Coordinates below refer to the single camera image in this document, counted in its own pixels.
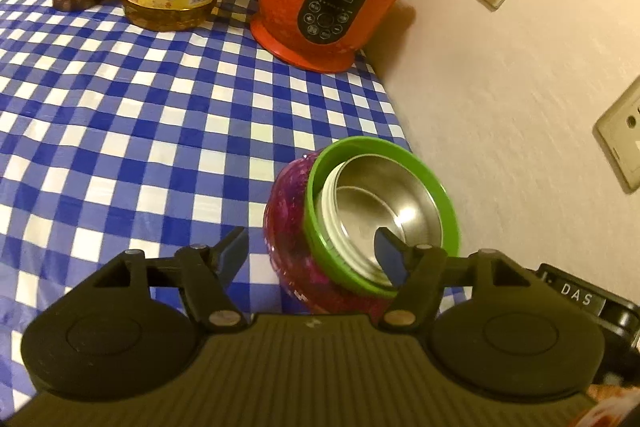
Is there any stainless steel bowl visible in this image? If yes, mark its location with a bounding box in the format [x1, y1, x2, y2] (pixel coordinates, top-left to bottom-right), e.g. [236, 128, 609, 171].
[340, 154, 442, 246]

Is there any large purple plastic plate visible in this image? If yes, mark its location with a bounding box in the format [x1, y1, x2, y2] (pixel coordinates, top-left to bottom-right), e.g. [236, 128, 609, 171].
[262, 152, 390, 323]

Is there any green plastic bowl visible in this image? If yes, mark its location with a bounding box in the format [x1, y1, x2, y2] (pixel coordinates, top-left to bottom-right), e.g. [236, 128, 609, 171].
[304, 136, 460, 299]

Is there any white plastic bowl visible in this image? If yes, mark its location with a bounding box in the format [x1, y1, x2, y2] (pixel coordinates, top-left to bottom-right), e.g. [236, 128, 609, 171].
[316, 155, 394, 291]

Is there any person's right hand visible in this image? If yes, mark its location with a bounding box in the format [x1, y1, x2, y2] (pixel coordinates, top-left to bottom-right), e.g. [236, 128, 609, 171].
[588, 385, 639, 402]

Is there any blue white checkered tablecloth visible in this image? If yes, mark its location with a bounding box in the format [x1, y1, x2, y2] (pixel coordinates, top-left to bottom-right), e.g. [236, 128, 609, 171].
[1, 0, 405, 416]

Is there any single wall socket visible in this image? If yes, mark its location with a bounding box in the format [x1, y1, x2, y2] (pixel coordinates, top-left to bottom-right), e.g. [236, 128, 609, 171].
[594, 78, 640, 194]

